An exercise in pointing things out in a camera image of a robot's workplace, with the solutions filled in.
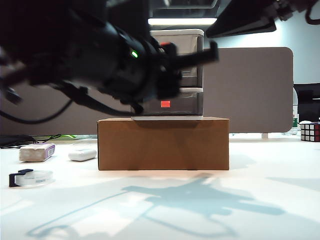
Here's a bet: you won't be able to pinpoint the white oval plastic case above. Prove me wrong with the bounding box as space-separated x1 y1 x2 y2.
67 147 97 162

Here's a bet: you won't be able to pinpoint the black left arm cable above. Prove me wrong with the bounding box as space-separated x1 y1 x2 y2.
0 82 76 125

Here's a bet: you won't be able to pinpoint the white drawer cabinet frame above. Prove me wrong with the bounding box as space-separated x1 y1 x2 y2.
149 28 205 122

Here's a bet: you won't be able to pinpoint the transparent tape black dispenser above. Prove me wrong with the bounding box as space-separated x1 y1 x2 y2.
8 168 55 189

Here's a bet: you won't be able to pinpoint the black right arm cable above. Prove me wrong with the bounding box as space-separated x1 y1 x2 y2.
304 3 320 25

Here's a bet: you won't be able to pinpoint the black cables on table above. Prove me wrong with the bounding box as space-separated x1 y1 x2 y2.
0 133 62 149

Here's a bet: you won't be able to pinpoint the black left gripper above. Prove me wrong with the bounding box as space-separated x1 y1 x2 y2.
149 40 220 101

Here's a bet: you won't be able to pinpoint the white tissue pack purple label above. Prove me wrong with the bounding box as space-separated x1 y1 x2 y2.
18 142 56 163

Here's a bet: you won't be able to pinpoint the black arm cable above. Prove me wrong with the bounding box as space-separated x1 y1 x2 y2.
304 3 320 25
0 82 76 125

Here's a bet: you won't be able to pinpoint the brown cardboard box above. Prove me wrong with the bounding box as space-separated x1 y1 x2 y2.
97 116 230 172

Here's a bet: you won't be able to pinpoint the grey desk partition panel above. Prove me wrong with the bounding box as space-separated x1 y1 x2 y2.
0 46 294 136

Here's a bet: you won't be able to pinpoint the black monitor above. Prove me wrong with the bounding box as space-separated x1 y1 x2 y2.
292 83 320 123

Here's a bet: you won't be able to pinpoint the Rubik's cube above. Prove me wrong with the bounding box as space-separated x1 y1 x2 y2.
299 121 320 143

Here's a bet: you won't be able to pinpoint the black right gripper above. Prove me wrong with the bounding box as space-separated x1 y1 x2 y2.
205 0 301 39

